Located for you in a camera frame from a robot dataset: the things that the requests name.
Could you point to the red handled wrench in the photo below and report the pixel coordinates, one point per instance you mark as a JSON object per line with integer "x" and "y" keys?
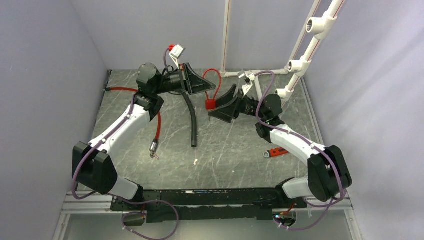
{"x": 275, "y": 152}

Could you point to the small silver keys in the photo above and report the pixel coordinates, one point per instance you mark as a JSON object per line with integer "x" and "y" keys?
{"x": 154, "y": 155}

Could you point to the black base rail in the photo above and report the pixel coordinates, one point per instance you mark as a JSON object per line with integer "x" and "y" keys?
{"x": 210, "y": 204}

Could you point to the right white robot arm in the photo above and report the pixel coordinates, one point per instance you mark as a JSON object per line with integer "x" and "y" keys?
{"x": 327, "y": 172}

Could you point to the white pvc pipe frame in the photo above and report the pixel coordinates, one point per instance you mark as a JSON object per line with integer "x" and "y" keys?
{"x": 280, "y": 35}

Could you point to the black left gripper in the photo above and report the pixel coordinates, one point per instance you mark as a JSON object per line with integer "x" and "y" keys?
{"x": 196, "y": 83}

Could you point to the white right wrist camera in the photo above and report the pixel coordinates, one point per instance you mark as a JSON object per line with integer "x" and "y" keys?
{"x": 249, "y": 79}

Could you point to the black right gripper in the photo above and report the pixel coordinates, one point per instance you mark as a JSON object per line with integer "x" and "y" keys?
{"x": 227, "y": 107}

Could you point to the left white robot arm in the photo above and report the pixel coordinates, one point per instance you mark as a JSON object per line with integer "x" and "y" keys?
{"x": 92, "y": 163}

